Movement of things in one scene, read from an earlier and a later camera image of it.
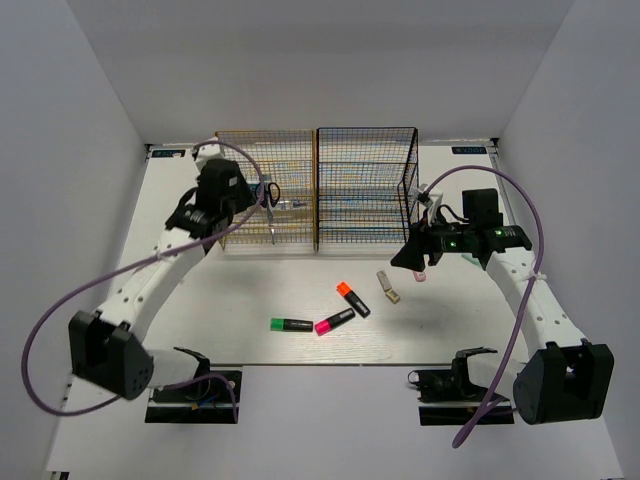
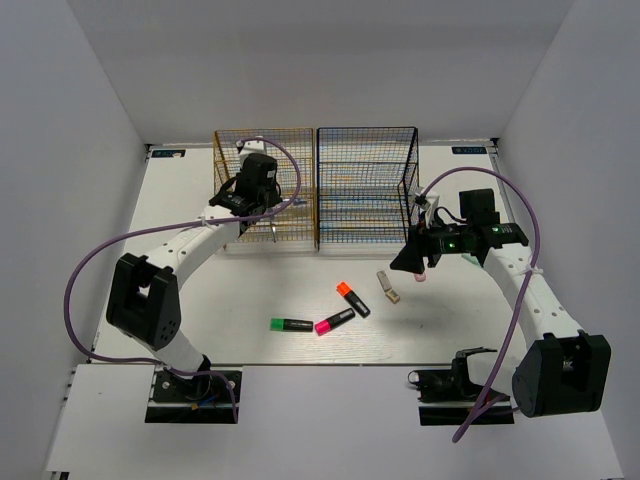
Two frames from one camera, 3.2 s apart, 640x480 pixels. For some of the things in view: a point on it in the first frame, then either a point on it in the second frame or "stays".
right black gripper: x=421 y=241 stays
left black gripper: x=247 y=197 to x=275 y=197
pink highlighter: x=327 y=325 stays
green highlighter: x=278 y=324 stays
